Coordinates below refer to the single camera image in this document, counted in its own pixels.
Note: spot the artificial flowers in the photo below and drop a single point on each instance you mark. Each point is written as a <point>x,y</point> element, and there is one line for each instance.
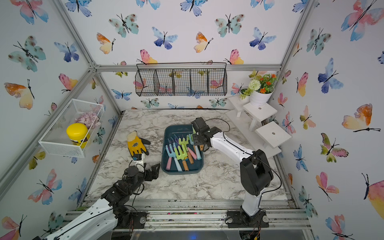
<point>261,82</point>

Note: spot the purple fork pink handle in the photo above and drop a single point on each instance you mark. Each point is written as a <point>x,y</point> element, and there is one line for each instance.
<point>176,140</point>

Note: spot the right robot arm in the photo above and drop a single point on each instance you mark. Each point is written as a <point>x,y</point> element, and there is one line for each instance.
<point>255,173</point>

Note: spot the dark teal storage box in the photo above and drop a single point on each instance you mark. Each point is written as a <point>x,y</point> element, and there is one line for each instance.
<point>180,131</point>

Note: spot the white wire wall basket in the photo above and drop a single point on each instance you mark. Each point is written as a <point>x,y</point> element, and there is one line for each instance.
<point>55,140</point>

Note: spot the green rake wooden handle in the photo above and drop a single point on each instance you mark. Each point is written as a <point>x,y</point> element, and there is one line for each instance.
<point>181,154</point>
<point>201,147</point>

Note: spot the green fork wooden handle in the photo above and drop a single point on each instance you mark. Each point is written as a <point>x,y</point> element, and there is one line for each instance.
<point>184,142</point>

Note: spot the purple rake pink handle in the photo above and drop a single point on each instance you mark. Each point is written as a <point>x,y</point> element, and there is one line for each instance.
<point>172,156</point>

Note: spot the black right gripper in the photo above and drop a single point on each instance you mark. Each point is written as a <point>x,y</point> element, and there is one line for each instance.
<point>195,141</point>

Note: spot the yellow black garden glove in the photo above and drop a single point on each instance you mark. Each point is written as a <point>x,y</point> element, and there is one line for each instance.
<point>136,145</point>

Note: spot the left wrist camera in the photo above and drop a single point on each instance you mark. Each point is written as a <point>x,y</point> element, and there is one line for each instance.
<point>138,159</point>

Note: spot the white stepped wooden shelf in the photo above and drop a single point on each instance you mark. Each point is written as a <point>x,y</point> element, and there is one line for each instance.
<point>249,121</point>

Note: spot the black wire wall basket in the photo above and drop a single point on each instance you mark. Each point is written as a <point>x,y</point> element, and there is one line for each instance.
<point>181,79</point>

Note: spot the yellow lidded jar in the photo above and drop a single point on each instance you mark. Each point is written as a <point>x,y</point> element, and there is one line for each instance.
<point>78,134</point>

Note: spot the white flower pot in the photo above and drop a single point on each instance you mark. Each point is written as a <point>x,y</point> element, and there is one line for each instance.
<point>258,99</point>

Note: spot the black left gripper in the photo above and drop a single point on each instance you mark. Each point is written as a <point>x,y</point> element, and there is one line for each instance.
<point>154,173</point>

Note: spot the blue fork white handle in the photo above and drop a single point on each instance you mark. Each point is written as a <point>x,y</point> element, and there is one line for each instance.
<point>195,152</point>

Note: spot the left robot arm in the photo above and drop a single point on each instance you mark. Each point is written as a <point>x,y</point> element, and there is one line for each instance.
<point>111,211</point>

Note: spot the pink items bag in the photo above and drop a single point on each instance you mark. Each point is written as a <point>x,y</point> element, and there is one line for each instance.
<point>90,120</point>

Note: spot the small white pot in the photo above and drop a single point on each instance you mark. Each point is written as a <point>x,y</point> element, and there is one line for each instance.
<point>243,97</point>

